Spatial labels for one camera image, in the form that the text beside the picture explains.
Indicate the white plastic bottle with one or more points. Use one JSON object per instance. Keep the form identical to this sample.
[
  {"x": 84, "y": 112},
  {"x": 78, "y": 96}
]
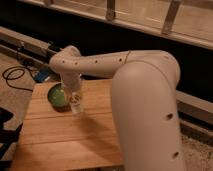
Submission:
[{"x": 74, "y": 103}]

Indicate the dark object at left edge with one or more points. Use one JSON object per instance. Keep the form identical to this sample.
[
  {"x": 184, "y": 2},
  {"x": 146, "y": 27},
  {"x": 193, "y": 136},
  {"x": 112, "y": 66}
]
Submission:
[{"x": 7, "y": 137}]

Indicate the metal window frame rail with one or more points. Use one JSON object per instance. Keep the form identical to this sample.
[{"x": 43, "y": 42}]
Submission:
[{"x": 187, "y": 21}]

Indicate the blue box on floor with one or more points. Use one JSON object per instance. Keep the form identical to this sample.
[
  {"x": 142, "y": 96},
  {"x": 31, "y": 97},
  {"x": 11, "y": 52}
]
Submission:
[{"x": 42, "y": 75}]

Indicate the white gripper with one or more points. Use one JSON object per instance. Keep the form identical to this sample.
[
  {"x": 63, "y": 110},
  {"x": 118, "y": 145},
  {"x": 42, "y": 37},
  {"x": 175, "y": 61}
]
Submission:
[{"x": 72, "y": 83}]

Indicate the black power adapter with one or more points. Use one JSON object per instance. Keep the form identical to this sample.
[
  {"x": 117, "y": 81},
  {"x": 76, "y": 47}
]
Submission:
[{"x": 53, "y": 49}]

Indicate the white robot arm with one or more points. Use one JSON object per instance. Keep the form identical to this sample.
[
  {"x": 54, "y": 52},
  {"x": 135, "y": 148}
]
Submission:
[{"x": 143, "y": 102}]

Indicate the green ceramic bowl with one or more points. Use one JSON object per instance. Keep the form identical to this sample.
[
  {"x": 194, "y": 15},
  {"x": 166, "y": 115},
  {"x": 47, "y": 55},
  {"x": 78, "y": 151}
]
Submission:
[{"x": 56, "y": 98}]

